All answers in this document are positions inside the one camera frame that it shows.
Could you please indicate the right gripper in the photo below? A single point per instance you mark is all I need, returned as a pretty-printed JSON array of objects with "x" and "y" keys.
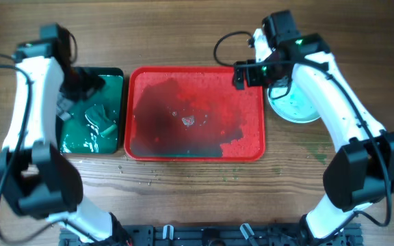
[{"x": 252, "y": 80}]

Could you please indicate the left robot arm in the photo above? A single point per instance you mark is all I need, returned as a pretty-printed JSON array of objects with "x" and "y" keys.
[{"x": 36, "y": 180}]

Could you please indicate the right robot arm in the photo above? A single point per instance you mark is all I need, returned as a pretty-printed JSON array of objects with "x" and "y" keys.
[{"x": 303, "y": 84}]

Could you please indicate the red plastic tray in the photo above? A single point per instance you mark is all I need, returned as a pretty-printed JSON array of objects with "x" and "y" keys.
[{"x": 192, "y": 113}]

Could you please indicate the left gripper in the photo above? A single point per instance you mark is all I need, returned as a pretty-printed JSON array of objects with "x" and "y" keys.
[{"x": 93, "y": 81}]

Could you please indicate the green yellow sponge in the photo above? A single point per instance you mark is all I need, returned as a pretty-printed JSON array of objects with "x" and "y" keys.
[{"x": 97, "y": 117}]

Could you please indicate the black tray with green water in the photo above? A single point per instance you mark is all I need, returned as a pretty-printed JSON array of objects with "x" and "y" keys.
[{"x": 75, "y": 135}]

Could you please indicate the white plate top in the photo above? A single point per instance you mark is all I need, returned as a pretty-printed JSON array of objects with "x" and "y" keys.
[{"x": 290, "y": 103}]

